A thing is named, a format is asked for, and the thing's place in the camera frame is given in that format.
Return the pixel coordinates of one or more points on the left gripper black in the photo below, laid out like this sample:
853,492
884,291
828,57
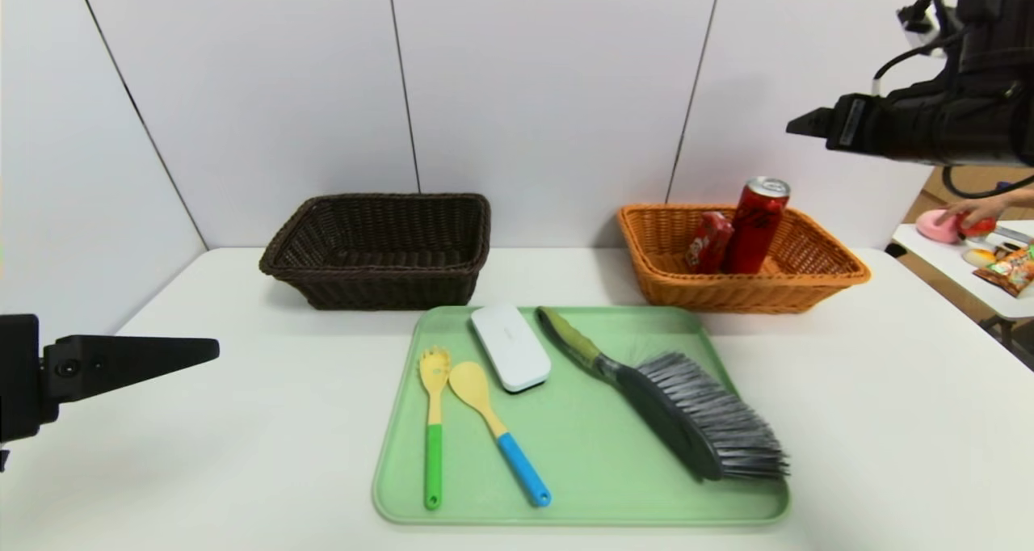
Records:
18,377

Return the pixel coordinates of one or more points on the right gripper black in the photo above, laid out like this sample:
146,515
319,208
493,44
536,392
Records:
848,124

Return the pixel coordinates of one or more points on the red soda can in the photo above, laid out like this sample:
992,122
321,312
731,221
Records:
753,228

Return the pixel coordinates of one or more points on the grey bristle hand brush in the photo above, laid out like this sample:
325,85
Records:
687,414

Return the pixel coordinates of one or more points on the white rectangular case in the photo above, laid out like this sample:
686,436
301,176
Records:
510,345

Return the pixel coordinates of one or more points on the person's bare forearm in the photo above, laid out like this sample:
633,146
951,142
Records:
1019,198

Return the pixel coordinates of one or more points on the orange wicker basket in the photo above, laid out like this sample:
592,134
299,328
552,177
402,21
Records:
775,288

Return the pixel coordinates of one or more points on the dark brown wicker basket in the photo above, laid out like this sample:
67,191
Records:
380,280

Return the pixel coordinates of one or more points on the person's bare hand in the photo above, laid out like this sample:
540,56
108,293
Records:
981,210

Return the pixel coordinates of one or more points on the pink toy peach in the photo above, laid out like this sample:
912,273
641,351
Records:
933,226

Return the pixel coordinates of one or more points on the yellow toy bun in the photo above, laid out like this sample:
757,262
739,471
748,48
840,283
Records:
979,258

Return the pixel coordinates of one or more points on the white side table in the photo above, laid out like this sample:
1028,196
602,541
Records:
961,280

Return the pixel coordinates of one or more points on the orange green snack packet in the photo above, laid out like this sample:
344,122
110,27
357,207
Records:
1010,272

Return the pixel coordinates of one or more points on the light green plastic tray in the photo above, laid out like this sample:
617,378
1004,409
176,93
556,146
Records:
557,422

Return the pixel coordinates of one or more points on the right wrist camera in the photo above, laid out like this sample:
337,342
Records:
917,18

